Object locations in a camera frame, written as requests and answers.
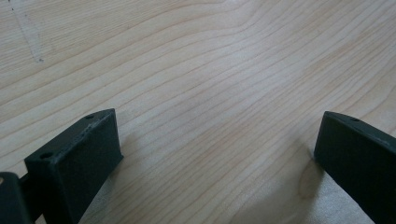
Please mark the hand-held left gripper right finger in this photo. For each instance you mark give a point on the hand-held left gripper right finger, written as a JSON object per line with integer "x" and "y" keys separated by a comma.
{"x": 358, "y": 161}

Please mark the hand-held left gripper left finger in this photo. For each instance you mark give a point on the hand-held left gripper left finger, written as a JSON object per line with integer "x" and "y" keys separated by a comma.
{"x": 79, "y": 161}

